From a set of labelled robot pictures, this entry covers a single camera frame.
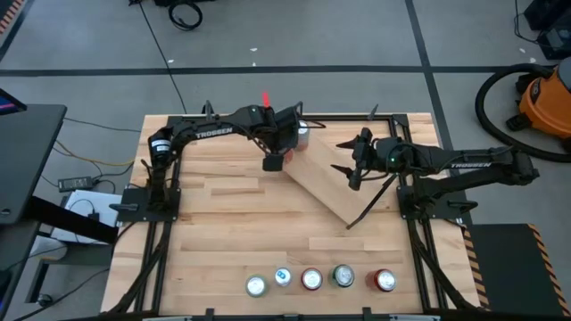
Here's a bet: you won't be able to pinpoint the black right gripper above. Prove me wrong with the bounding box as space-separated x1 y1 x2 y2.
330 128 380 192

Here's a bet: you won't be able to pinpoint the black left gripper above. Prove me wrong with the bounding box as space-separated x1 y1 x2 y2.
267 105 327 152

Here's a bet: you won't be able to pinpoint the silver beverage can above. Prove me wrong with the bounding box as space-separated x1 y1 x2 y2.
296 119 311 152

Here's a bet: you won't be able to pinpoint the dark green beverage can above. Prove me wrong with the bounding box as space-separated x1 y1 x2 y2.
329 263 357 289

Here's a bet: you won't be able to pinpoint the slim blue beverage can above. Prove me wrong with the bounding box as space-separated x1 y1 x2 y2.
273 267 293 287

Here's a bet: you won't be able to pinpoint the light green beverage can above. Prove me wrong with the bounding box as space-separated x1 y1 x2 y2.
244 276 270 299

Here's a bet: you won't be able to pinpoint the orange shop vacuum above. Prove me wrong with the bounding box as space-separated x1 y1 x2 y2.
506 57 571 155
474 62 571 163

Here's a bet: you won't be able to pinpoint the black hazard striped mat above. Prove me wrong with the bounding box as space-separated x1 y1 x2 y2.
461 222 571 318
0 0 28 36

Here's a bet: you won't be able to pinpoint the white box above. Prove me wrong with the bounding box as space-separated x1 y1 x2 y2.
49 189 125 244

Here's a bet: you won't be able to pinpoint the black equipment cases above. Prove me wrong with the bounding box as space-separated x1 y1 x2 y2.
524 0 571 62

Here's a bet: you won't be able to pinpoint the black power adapter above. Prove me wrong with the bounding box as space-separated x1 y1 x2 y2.
57 176 94 193

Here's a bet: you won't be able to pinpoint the black desk crossbar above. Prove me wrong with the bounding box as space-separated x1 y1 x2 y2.
24 195 120 245

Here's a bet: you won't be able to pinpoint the tilted display screen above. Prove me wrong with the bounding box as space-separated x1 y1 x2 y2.
0 87 28 116

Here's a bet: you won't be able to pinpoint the wooden shelf with black frame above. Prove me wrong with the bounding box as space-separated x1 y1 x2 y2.
261 101 401 231

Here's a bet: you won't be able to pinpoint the black aluminium table frame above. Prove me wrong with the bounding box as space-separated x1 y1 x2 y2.
106 100 485 321

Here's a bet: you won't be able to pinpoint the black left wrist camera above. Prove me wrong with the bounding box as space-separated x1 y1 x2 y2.
261 153 285 173

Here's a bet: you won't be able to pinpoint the coiled black cable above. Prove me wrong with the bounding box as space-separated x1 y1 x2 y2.
167 1 204 32

